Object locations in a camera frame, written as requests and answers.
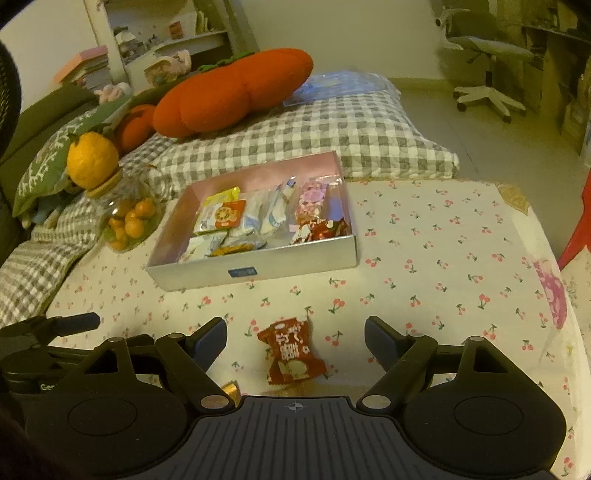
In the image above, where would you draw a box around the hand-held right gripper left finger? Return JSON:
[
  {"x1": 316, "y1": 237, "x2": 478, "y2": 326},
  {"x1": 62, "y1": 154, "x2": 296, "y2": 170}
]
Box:
[{"x1": 78, "y1": 318, "x2": 234, "y2": 412}]

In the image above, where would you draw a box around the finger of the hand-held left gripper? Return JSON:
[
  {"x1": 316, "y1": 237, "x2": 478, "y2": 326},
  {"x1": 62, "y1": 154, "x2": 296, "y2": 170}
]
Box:
[{"x1": 0, "y1": 313, "x2": 101, "y2": 356}]

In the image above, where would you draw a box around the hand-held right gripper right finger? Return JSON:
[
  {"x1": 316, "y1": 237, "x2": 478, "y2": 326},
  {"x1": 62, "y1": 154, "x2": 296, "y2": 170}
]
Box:
[{"x1": 356, "y1": 316, "x2": 509, "y2": 411}]

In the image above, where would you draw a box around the red snack packet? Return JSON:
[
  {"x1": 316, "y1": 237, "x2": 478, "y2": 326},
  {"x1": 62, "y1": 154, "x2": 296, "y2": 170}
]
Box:
[
  {"x1": 311, "y1": 218, "x2": 350, "y2": 241},
  {"x1": 257, "y1": 317, "x2": 328, "y2": 385},
  {"x1": 290, "y1": 224, "x2": 319, "y2": 246}
]

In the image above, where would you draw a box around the orange yellow snack packet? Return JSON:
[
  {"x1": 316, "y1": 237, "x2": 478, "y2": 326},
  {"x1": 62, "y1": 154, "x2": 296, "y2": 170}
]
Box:
[{"x1": 210, "y1": 244, "x2": 254, "y2": 257}]

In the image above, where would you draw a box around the small white blue snack packet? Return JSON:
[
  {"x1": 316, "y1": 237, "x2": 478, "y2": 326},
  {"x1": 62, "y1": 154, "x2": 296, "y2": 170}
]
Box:
[{"x1": 182, "y1": 231, "x2": 229, "y2": 264}]

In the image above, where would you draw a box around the clear long snack packet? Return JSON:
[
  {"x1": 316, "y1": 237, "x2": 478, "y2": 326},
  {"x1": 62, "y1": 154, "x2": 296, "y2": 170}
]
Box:
[{"x1": 231, "y1": 226, "x2": 269, "y2": 250}]

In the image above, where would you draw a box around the silver box with pink inside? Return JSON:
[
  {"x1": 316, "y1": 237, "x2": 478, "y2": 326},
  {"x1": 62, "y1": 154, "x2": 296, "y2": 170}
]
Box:
[{"x1": 145, "y1": 151, "x2": 360, "y2": 292}]

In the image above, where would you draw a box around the white snack packet orange label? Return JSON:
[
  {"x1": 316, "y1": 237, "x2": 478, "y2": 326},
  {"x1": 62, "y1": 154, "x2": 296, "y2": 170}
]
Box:
[{"x1": 193, "y1": 200, "x2": 246, "y2": 233}]

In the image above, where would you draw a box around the white and blue snack packet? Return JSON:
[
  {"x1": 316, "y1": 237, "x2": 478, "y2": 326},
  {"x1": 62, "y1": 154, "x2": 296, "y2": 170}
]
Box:
[
  {"x1": 261, "y1": 179, "x2": 297, "y2": 236},
  {"x1": 244, "y1": 187, "x2": 278, "y2": 232}
]

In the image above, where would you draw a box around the pink snack packet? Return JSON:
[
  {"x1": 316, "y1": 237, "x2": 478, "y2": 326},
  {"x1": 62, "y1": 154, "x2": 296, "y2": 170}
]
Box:
[{"x1": 294, "y1": 181, "x2": 329, "y2": 225}]

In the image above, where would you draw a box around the cherry print tablecloth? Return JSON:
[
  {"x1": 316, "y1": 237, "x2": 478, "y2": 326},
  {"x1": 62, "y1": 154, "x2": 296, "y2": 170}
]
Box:
[{"x1": 46, "y1": 178, "x2": 583, "y2": 478}]

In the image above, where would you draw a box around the pile of small oranges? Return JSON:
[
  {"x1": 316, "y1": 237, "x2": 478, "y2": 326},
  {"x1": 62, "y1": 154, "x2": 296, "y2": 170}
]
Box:
[{"x1": 107, "y1": 198, "x2": 158, "y2": 252}]

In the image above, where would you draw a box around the round glass jar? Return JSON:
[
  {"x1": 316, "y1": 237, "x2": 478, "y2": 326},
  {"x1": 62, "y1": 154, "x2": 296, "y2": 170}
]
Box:
[{"x1": 97, "y1": 168, "x2": 163, "y2": 253}]

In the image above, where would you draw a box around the green patterned pillow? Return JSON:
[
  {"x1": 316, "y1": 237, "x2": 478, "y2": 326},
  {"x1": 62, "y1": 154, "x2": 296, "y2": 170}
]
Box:
[{"x1": 13, "y1": 98, "x2": 136, "y2": 217}]

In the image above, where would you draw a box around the small orange cushion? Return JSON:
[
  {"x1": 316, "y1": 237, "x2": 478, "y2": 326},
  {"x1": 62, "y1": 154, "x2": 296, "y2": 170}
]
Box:
[{"x1": 115, "y1": 104, "x2": 158, "y2": 154}]

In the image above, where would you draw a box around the dark green sofa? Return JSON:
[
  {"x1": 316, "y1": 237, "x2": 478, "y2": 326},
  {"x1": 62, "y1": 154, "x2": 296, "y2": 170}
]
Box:
[{"x1": 0, "y1": 85, "x2": 100, "y2": 268}]

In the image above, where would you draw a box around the grey checked quilt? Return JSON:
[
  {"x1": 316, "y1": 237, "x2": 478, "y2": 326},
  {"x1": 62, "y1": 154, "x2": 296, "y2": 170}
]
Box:
[{"x1": 0, "y1": 90, "x2": 461, "y2": 329}]

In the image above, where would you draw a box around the red plastic stool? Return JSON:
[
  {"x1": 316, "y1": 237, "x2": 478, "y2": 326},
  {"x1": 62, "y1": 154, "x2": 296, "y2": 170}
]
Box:
[{"x1": 557, "y1": 174, "x2": 591, "y2": 271}]

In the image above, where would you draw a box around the pink plush toy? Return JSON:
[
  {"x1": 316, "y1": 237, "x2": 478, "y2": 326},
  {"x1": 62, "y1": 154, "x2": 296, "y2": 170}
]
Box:
[{"x1": 95, "y1": 82, "x2": 133, "y2": 104}]

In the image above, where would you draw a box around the black fan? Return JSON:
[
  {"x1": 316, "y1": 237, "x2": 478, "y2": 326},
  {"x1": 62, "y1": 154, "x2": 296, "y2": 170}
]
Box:
[{"x1": 0, "y1": 41, "x2": 22, "y2": 160}]

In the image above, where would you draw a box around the orange pumpkin cushion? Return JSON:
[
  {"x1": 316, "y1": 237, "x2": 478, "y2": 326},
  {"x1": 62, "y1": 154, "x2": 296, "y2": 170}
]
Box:
[{"x1": 152, "y1": 48, "x2": 315, "y2": 139}]

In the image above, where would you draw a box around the stack of books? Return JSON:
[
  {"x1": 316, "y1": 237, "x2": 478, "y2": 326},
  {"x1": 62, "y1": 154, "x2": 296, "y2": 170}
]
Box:
[{"x1": 53, "y1": 46, "x2": 112, "y2": 90}]

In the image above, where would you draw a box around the blue plastic package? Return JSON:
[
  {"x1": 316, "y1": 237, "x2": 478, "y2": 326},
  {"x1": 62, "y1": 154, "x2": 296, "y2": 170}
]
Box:
[{"x1": 283, "y1": 69, "x2": 402, "y2": 108}]

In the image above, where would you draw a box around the pale floral plush toy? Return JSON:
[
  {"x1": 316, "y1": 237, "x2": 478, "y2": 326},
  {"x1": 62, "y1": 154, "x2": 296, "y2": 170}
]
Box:
[{"x1": 144, "y1": 49, "x2": 192, "y2": 85}]

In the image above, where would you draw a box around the white shelf unit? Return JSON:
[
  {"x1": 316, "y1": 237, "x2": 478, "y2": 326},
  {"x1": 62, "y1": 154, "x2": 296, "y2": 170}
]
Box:
[{"x1": 99, "y1": 0, "x2": 259, "y2": 93}]

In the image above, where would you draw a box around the grey office chair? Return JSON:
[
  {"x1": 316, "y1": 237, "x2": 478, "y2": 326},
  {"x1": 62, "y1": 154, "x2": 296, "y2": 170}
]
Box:
[{"x1": 436, "y1": 0, "x2": 536, "y2": 124}]

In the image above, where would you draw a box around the stack of cardboard boxes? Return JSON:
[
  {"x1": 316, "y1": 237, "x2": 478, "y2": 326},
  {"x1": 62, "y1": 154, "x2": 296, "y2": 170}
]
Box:
[{"x1": 522, "y1": 23, "x2": 591, "y2": 155}]

